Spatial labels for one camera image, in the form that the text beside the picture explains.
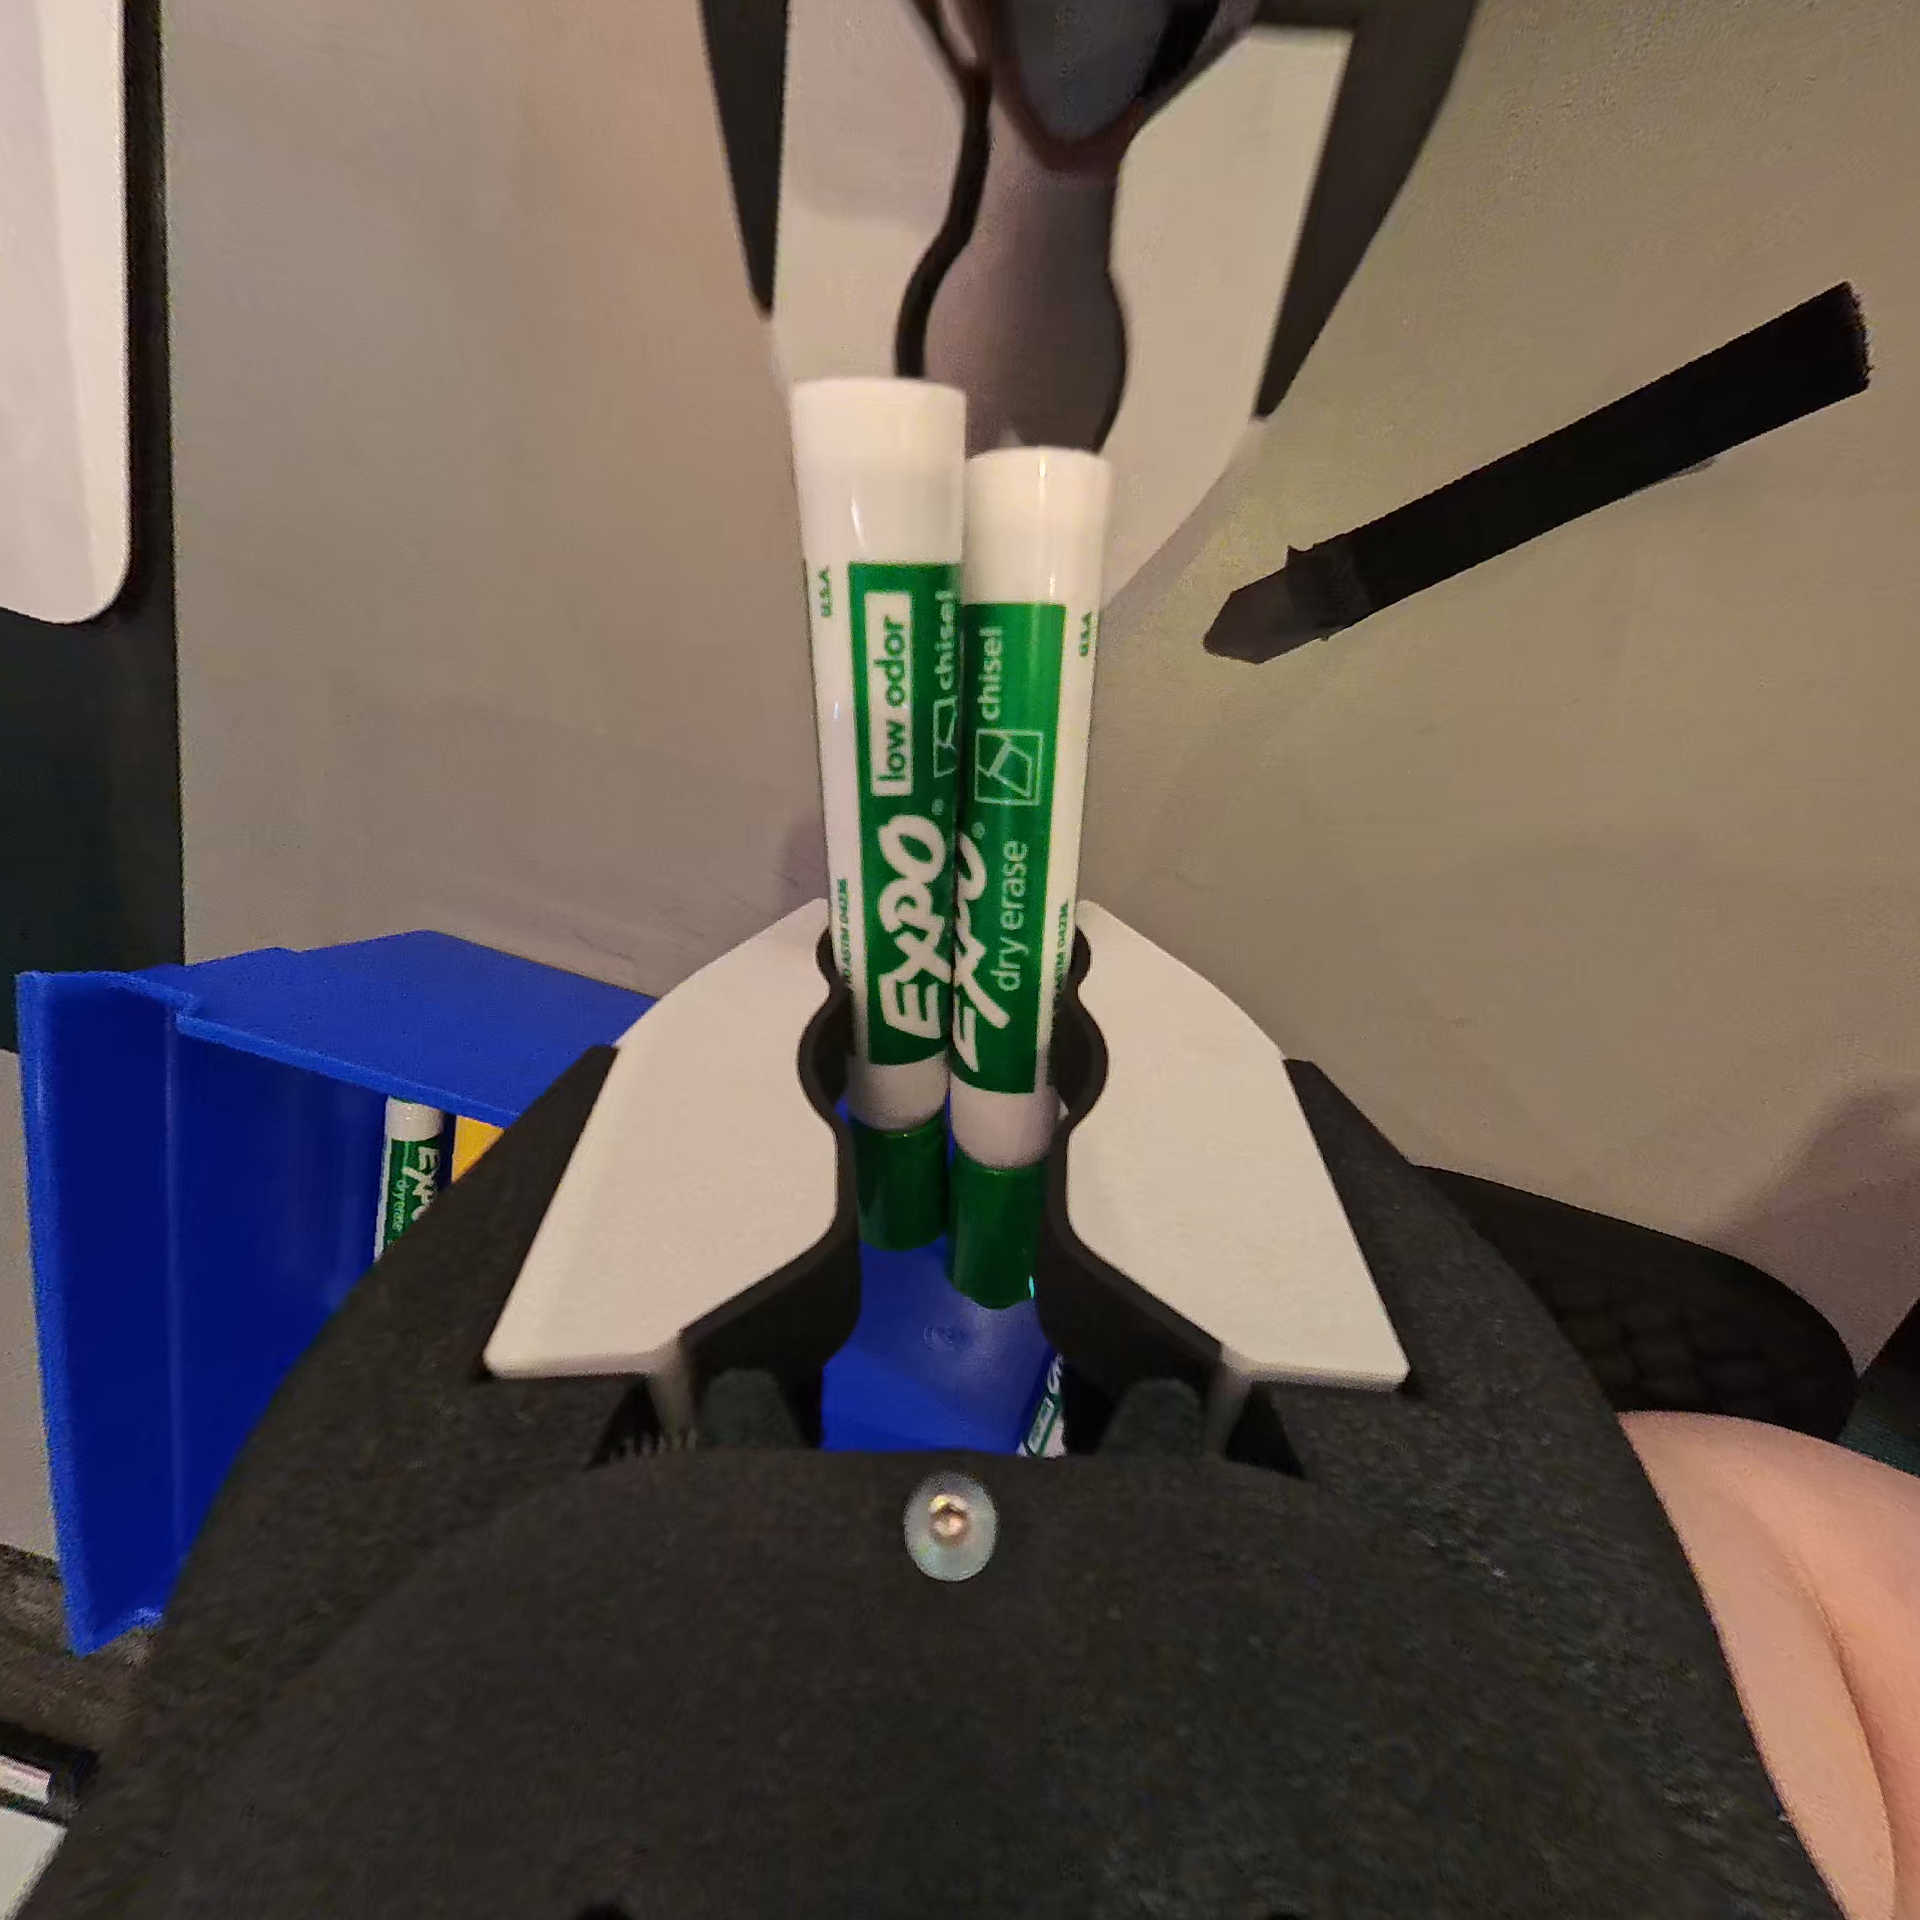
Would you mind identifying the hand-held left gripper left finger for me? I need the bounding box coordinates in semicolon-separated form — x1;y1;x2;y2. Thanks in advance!
482;897;864;1450

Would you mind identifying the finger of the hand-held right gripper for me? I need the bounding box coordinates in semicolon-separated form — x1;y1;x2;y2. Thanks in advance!
1049;29;1362;606
767;0;993;396

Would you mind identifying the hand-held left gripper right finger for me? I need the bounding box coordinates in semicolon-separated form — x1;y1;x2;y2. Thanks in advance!
1039;897;1413;1454

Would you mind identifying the black velcro strap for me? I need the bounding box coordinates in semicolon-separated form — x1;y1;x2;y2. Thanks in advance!
1201;282;1871;665

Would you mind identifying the blue plastic bin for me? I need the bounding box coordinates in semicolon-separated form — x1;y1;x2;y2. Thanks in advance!
16;931;1070;1654

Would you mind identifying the person's left forearm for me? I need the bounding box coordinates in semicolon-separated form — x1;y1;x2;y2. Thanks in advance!
1616;1409;1920;1920

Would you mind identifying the black chair armrest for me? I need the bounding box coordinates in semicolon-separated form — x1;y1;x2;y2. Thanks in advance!
1417;1168;1862;1444

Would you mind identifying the white panel with black frame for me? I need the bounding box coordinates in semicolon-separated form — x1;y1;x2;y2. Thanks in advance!
0;0;184;969

